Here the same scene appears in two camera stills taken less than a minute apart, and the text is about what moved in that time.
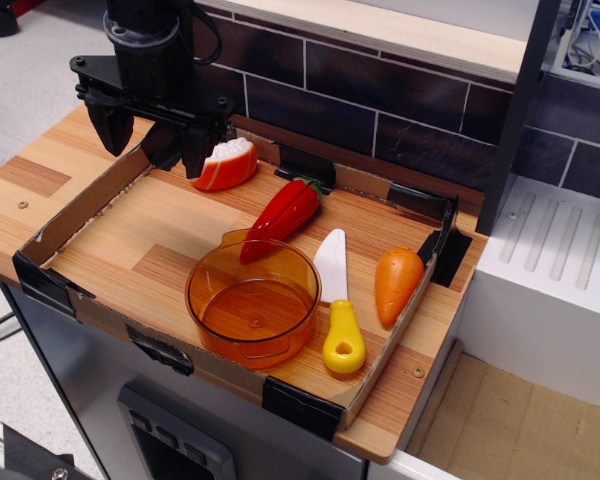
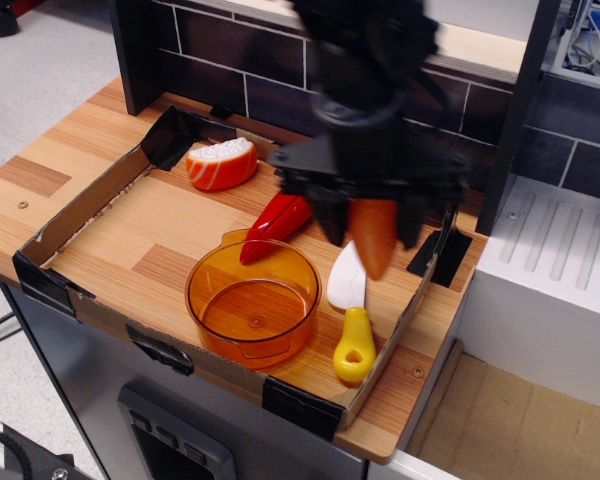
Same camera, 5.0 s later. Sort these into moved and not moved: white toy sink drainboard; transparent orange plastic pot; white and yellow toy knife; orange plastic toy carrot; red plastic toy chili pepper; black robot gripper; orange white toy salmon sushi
Moved: black robot gripper; orange plastic toy carrot; white and yellow toy knife
Not moved: red plastic toy chili pepper; white toy sink drainboard; transparent orange plastic pot; orange white toy salmon sushi
